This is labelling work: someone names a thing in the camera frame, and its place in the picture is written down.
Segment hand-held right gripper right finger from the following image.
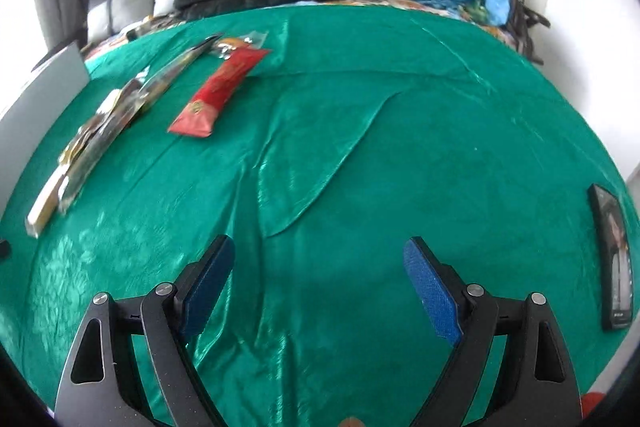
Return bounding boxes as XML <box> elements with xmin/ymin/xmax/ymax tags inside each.
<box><xmin>402</xmin><ymin>236</ymin><xmax>583</xmax><ymax>427</ymax></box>

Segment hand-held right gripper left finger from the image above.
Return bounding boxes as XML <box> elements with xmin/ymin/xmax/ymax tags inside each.
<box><xmin>54</xmin><ymin>234</ymin><xmax>236</xmax><ymax>427</ymax></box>

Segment clear packet grey bar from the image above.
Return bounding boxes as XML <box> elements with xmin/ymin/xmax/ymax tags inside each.
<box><xmin>56</xmin><ymin>117</ymin><xmax>136</xmax><ymax>215</ymax></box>

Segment tan wafer bar packet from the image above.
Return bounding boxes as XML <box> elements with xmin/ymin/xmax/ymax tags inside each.
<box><xmin>26</xmin><ymin>174</ymin><xmax>68</xmax><ymax>239</ymax></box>

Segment red snack packet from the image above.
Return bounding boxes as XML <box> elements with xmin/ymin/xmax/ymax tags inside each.
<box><xmin>167</xmin><ymin>47</ymin><xmax>273</xmax><ymax>140</ymax></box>

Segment yellow brown snack packet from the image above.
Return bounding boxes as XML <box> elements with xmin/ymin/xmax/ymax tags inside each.
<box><xmin>60</xmin><ymin>79</ymin><xmax>151</xmax><ymax>168</ymax></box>

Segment long clear packet black ends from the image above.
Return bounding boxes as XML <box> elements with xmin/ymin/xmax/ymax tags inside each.
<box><xmin>131</xmin><ymin>35</ymin><xmax>224</xmax><ymax>114</ymax></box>

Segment small orange candy packet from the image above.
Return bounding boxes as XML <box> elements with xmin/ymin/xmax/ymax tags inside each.
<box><xmin>207</xmin><ymin>32</ymin><xmax>268</xmax><ymax>58</ymax></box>

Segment green bedspread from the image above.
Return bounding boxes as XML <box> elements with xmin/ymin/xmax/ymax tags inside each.
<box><xmin>0</xmin><ymin>2</ymin><xmax>632</xmax><ymax>427</ymax></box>

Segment red object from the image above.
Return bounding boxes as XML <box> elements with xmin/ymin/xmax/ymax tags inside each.
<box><xmin>580</xmin><ymin>389</ymin><xmax>608</xmax><ymax>415</ymax></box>

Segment white board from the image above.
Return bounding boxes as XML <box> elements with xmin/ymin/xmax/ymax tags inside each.
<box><xmin>0</xmin><ymin>41</ymin><xmax>92</xmax><ymax>218</ymax></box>

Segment floral bedsheet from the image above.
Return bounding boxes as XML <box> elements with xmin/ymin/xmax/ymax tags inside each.
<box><xmin>82</xmin><ymin>0</ymin><xmax>531</xmax><ymax>62</ymax></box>

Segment brown handbag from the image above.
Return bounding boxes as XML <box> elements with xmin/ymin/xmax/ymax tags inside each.
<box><xmin>505</xmin><ymin>0</ymin><xmax>552</xmax><ymax>65</ymax></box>

